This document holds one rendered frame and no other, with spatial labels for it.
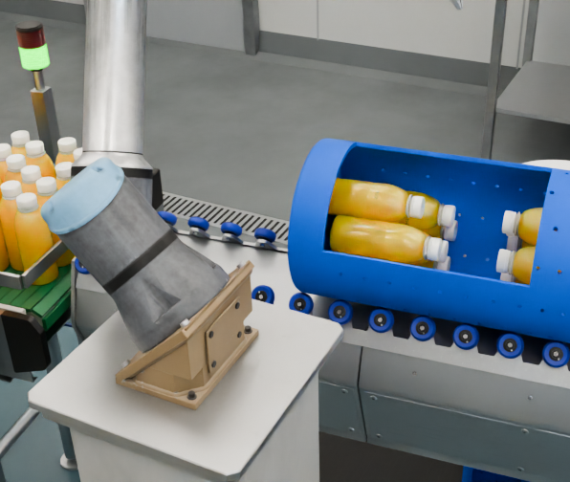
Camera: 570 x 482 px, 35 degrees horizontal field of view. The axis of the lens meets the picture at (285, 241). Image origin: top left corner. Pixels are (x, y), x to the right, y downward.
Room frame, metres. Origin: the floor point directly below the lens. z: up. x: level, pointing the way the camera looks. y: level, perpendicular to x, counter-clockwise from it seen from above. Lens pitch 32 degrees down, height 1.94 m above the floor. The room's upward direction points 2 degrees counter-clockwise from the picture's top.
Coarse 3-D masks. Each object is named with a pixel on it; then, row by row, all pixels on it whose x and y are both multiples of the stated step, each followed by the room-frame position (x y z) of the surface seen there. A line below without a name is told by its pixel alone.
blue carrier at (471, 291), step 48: (336, 144) 1.43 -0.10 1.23; (432, 192) 1.49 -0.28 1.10; (480, 192) 1.46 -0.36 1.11; (528, 192) 1.42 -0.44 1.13; (288, 240) 1.31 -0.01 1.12; (480, 240) 1.44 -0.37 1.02; (336, 288) 1.28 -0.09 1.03; (384, 288) 1.24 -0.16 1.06; (432, 288) 1.21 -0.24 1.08; (480, 288) 1.18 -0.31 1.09; (528, 288) 1.16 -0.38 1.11
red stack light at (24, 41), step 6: (42, 30) 2.06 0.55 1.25; (18, 36) 2.05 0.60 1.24; (24, 36) 2.04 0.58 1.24; (30, 36) 2.04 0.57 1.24; (36, 36) 2.05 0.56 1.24; (42, 36) 2.06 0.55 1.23; (18, 42) 2.05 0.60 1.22; (24, 42) 2.04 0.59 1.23; (30, 42) 2.04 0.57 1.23; (36, 42) 2.04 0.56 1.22; (42, 42) 2.06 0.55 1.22; (24, 48) 2.04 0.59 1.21; (30, 48) 2.04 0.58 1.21; (36, 48) 2.04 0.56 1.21
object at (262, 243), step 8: (168, 224) 1.65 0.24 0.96; (176, 232) 1.66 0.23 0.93; (184, 232) 1.65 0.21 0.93; (192, 232) 1.63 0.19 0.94; (200, 232) 1.62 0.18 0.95; (224, 240) 1.61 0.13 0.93; (232, 240) 1.60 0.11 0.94; (240, 240) 1.60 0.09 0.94; (256, 240) 1.57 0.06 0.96; (264, 240) 1.56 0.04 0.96; (264, 248) 1.58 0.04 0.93; (272, 248) 1.57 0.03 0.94; (280, 248) 1.57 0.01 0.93
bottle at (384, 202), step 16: (336, 192) 1.39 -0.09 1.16; (352, 192) 1.38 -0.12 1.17; (368, 192) 1.37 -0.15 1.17; (384, 192) 1.37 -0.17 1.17; (400, 192) 1.37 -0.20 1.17; (336, 208) 1.38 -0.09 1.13; (352, 208) 1.37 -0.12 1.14; (368, 208) 1.36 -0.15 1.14; (384, 208) 1.35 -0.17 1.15; (400, 208) 1.35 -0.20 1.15
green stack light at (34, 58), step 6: (42, 48) 2.05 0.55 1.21; (24, 54) 2.04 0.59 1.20; (30, 54) 2.04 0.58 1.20; (36, 54) 2.04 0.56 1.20; (42, 54) 2.05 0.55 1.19; (24, 60) 2.04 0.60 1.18; (30, 60) 2.04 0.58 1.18; (36, 60) 2.04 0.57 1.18; (42, 60) 2.05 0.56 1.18; (48, 60) 2.07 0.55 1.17; (24, 66) 2.05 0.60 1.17; (30, 66) 2.04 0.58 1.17; (36, 66) 2.04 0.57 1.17; (42, 66) 2.05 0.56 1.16
